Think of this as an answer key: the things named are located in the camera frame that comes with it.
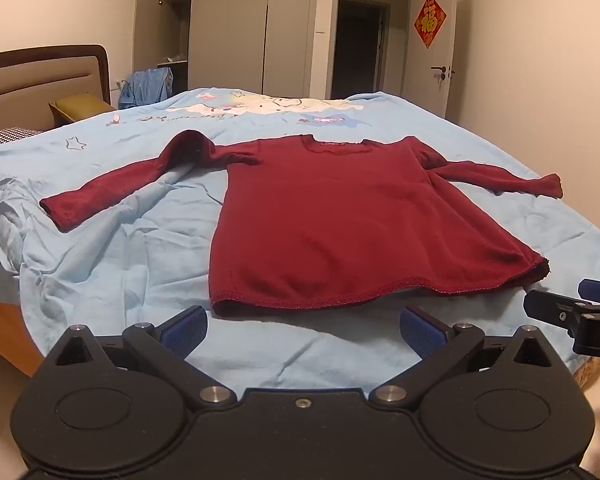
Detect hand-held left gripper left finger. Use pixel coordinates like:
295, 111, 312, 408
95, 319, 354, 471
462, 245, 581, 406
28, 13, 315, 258
44, 305, 238, 409

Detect light blue printed blanket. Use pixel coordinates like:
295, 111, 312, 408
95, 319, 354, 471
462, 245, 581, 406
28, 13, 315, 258
0, 87, 600, 396

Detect red diamond door decoration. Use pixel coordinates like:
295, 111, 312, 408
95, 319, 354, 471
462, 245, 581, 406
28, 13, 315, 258
414, 0, 447, 50

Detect white door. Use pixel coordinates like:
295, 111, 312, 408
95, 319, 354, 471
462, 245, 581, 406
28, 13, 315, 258
402, 0, 458, 121

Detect houndstooth pillow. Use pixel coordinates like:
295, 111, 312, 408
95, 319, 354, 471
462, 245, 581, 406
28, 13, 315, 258
0, 126, 45, 150

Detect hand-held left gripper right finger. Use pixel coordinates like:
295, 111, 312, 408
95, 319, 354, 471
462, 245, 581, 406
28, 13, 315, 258
370, 305, 561, 409

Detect dark red long-sleeve shirt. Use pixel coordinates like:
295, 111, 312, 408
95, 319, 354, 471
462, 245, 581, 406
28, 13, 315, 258
39, 130, 563, 320

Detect wooden bed frame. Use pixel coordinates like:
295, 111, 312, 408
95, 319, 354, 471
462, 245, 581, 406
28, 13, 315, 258
0, 300, 48, 378

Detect padded bed headboard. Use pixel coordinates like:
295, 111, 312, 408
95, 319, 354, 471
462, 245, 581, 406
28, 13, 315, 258
0, 44, 112, 136

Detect beige wardrobe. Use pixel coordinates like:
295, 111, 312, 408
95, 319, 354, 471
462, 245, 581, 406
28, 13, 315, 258
132, 0, 321, 100

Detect olive green pillow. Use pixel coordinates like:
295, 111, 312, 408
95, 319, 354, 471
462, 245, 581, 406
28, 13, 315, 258
48, 92, 116, 128

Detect doorway frame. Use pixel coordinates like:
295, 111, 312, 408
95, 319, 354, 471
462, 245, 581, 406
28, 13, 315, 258
325, 0, 416, 101

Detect blue clothes pile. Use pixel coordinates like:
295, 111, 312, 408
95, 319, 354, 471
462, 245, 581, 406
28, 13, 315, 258
118, 67, 174, 110

